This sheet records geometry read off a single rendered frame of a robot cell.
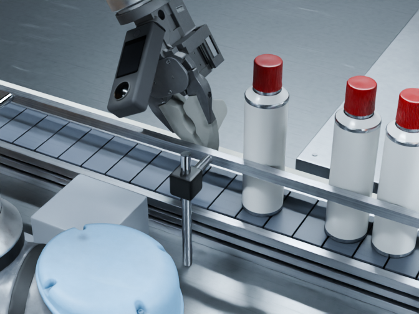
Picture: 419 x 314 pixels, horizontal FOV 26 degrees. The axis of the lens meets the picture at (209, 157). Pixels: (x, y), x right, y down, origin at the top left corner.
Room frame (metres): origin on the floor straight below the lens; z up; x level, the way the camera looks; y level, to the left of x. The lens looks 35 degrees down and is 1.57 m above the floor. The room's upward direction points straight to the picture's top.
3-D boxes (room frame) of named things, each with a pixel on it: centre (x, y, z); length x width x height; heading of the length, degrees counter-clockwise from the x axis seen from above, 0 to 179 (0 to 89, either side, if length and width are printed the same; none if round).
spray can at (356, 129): (0.85, -0.16, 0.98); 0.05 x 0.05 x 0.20
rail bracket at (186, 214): (0.87, 0.02, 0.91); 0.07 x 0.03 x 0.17; 151
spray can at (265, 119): (0.90, -0.07, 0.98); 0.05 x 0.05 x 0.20
